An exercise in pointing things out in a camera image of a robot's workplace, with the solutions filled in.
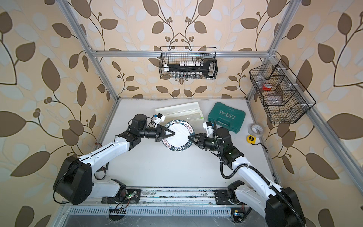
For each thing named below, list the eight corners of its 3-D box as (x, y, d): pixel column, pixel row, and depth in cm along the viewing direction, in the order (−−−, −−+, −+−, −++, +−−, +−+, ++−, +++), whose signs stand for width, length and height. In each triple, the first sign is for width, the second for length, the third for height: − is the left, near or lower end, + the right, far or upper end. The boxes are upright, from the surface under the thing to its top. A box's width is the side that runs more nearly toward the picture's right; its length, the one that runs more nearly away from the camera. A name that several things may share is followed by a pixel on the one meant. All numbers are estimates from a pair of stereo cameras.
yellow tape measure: (245, 142, 97) (247, 140, 95) (246, 136, 100) (248, 134, 98) (254, 144, 95) (255, 142, 93) (254, 138, 98) (256, 136, 96)
